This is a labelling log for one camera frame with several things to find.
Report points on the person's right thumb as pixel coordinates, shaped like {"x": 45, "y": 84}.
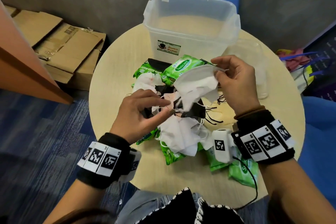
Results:
{"x": 221, "y": 76}

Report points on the dark purple bag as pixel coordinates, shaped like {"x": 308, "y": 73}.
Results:
{"x": 324, "y": 69}

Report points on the white face mask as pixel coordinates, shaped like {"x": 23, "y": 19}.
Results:
{"x": 199, "y": 82}

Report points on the pale pink face mask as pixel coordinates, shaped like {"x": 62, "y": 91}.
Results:
{"x": 170, "y": 101}

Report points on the pile of green wipes packets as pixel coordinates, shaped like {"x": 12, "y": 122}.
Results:
{"x": 242, "y": 171}

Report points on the clear plastic storage bin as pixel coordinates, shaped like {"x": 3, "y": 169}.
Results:
{"x": 191, "y": 24}

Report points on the person's left middle finger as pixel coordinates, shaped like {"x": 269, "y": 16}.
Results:
{"x": 147, "y": 92}

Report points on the person's left forearm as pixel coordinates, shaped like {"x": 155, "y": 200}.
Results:
{"x": 76, "y": 202}

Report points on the black marker wristband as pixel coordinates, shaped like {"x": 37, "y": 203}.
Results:
{"x": 265, "y": 139}
{"x": 105, "y": 158}

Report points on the person's left hand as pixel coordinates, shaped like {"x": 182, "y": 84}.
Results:
{"x": 132, "y": 117}

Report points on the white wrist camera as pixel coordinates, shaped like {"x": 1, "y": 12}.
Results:
{"x": 221, "y": 145}
{"x": 132, "y": 164}

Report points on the person's left thumb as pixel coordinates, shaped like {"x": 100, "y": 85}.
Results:
{"x": 161, "y": 118}

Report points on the black and white knit top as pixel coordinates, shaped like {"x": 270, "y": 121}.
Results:
{"x": 181, "y": 209}

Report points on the flat brown cardboard box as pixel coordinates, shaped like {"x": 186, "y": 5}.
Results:
{"x": 84, "y": 74}
{"x": 34, "y": 25}
{"x": 70, "y": 45}

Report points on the person's right hand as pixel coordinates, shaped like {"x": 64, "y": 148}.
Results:
{"x": 240, "y": 84}

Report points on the person's right forearm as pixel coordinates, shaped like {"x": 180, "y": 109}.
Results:
{"x": 296, "y": 192}

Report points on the pink cloth bag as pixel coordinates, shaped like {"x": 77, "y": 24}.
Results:
{"x": 295, "y": 59}

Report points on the clear plastic bin lid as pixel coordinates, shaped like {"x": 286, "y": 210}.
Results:
{"x": 258, "y": 74}

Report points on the pile of face masks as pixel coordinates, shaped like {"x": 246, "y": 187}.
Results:
{"x": 181, "y": 132}

